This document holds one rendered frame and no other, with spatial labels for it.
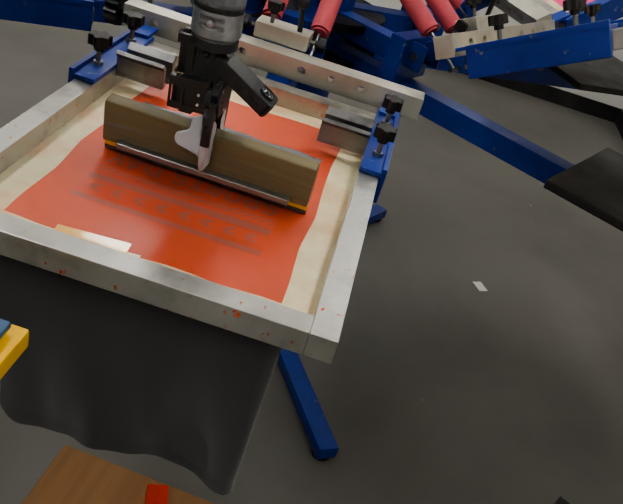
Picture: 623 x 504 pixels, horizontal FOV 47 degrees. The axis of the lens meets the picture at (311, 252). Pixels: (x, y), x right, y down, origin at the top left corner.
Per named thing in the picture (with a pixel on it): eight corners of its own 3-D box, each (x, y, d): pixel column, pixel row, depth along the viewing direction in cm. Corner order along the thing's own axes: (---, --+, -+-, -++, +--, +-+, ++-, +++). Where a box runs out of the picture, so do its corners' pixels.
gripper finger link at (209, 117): (203, 140, 116) (213, 87, 112) (213, 143, 115) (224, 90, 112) (195, 147, 111) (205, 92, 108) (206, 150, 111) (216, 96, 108)
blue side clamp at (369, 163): (376, 203, 134) (388, 171, 130) (350, 195, 134) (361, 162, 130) (390, 141, 159) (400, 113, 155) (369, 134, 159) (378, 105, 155)
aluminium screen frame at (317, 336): (330, 364, 92) (338, 342, 90) (-101, 221, 93) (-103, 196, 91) (387, 134, 158) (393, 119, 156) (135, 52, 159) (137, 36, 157)
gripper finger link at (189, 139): (173, 162, 117) (182, 107, 114) (207, 172, 117) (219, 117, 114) (166, 167, 115) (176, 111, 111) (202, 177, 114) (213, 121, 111)
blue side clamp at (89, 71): (91, 110, 134) (94, 75, 131) (65, 102, 135) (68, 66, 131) (150, 63, 160) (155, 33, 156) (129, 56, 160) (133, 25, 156)
